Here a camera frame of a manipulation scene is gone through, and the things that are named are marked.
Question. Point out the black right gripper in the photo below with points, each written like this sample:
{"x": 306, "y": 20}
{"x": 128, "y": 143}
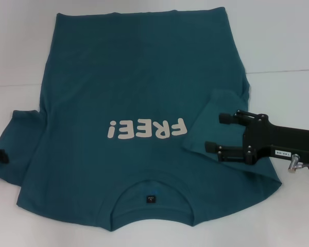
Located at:
{"x": 278, "y": 140}

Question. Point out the teal t-shirt with FREE print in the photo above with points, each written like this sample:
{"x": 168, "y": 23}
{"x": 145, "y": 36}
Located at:
{"x": 131, "y": 77}

